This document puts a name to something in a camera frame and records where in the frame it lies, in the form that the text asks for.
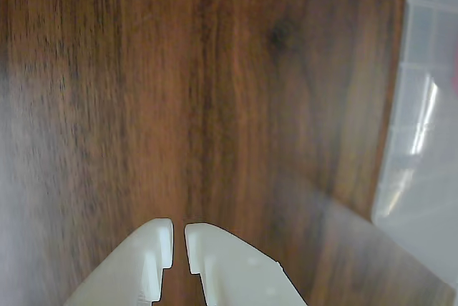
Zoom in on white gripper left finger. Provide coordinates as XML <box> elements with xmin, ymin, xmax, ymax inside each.
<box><xmin>63</xmin><ymin>217</ymin><xmax>175</xmax><ymax>306</ymax></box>

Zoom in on clear plastic box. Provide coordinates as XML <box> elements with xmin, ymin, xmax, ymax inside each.
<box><xmin>370</xmin><ymin>0</ymin><xmax>458</xmax><ymax>285</ymax></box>

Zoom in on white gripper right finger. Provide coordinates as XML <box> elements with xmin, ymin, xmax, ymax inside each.
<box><xmin>184</xmin><ymin>222</ymin><xmax>309</xmax><ymax>306</ymax></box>

